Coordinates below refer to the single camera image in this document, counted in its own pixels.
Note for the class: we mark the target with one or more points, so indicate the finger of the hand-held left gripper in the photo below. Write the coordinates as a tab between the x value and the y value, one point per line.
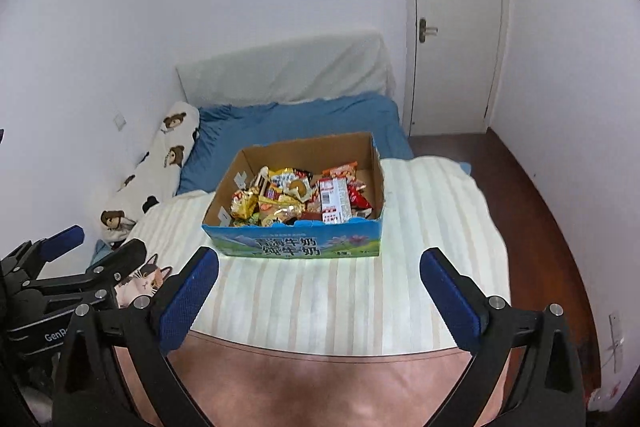
62	239
120	262

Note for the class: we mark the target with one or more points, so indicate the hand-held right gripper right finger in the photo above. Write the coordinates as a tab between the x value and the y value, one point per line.
447	302

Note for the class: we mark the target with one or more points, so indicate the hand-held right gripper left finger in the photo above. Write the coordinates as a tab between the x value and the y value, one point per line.
192	302

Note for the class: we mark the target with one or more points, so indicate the cardboard box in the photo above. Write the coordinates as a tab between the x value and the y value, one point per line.
300	244

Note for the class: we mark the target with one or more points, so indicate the pile of mixed snacks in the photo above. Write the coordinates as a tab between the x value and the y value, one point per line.
300	197

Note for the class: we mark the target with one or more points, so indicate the cat print cushion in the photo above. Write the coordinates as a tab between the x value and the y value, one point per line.
145	282

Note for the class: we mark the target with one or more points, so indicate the cream striped blanket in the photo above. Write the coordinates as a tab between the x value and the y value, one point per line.
350	297

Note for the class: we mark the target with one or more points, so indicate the white bear print pillow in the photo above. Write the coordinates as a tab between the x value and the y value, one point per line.
165	142

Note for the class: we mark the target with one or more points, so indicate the blue bedsheet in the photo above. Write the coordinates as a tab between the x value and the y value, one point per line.
300	122

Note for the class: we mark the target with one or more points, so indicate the white door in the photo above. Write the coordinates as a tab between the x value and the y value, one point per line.
455	82

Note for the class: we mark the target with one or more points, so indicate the grey padded headboard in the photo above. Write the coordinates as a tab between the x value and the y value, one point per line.
290	67

